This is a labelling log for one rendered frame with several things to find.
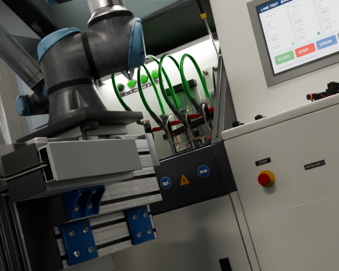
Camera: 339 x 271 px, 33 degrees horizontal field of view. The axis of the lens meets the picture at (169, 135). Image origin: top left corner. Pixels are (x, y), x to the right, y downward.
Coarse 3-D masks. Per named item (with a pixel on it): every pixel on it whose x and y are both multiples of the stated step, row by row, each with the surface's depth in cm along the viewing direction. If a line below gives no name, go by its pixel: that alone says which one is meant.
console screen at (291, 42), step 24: (264, 0) 208; (288, 0) 204; (312, 0) 200; (336, 0) 196; (264, 24) 206; (288, 24) 201; (312, 24) 197; (336, 24) 193; (264, 48) 203; (288, 48) 199; (312, 48) 195; (336, 48) 191; (264, 72) 201; (288, 72) 197
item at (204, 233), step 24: (168, 216) 186; (192, 216) 183; (216, 216) 180; (168, 240) 186; (192, 240) 183; (216, 240) 179; (240, 240) 176; (120, 264) 193; (144, 264) 189; (168, 264) 186; (192, 264) 182; (216, 264) 179; (240, 264) 176
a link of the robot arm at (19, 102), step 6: (18, 96) 198; (24, 96) 197; (30, 96) 196; (18, 102) 198; (24, 102) 196; (30, 102) 196; (18, 108) 199; (24, 108) 196; (30, 108) 197; (36, 108) 196; (42, 108) 196; (48, 108) 202; (24, 114) 197; (30, 114) 199; (36, 114) 201; (42, 114) 203
